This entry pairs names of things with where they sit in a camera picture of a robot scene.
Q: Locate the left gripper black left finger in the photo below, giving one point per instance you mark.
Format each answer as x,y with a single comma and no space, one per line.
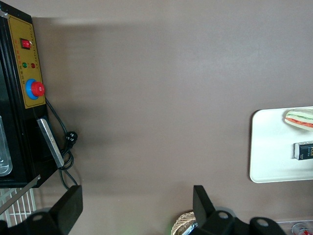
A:
66,210

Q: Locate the wrapped triangle sandwich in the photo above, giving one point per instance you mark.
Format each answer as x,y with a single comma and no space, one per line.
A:
299,118

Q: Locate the cream plastic serving tray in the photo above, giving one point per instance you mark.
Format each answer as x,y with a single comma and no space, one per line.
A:
269,147

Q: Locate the woven wicker basket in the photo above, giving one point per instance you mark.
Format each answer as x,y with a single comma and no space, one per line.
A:
182,221

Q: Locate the clear plastic container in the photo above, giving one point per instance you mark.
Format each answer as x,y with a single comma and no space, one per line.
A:
5,156

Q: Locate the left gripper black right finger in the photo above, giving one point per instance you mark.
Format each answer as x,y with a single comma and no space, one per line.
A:
207,215

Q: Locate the black sealing machine yellow panel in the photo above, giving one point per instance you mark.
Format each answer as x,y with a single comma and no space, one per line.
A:
22,147

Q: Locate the small dark box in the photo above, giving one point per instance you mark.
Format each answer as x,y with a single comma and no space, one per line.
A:
304,150

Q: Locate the clear acrylic bottle rack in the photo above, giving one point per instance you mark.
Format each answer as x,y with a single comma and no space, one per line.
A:
284,227

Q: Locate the red cola bottle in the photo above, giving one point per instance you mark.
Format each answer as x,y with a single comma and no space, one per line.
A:
303,230

